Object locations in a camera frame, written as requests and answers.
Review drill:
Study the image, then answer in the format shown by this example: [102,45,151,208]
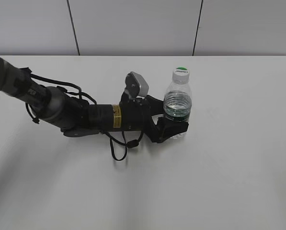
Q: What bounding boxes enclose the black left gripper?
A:
[113,92,189,143]

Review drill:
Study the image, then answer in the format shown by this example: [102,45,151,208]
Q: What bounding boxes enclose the clear Cestbon water bottle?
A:
[163,80,193,139]

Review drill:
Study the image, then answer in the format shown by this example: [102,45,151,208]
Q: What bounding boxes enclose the white green bottle cap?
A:
[172,67,190,84]

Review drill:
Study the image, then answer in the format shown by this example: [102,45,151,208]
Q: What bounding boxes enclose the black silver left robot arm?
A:
[0,58,189,143]

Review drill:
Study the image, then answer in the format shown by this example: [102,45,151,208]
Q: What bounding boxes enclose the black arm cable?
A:
[101,129,144,161]

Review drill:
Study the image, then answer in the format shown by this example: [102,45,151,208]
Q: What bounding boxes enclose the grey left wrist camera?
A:
[124,71,149,99]

